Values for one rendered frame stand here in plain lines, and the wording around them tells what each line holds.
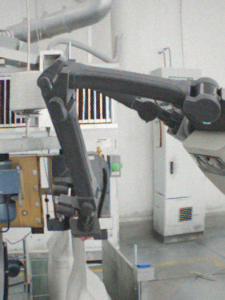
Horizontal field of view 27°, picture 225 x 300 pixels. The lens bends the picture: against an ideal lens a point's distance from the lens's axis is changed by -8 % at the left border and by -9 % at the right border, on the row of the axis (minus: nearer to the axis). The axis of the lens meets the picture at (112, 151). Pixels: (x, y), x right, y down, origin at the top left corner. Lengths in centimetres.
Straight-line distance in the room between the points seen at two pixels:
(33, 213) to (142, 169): 431
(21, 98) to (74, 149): 55
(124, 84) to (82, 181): 37
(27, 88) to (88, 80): 66
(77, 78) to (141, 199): 517
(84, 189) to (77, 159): 11
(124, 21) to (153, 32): 118
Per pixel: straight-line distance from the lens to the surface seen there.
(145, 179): 630
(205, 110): 117
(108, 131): 484
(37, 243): 490
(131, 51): 527
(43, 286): 324
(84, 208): 148
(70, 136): 133
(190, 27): 664
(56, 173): 204
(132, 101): 173
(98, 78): 119
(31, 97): 183
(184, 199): 586
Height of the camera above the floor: 145
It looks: 3 degrees down
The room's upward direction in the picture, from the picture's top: 1 degrees counter-clockwise
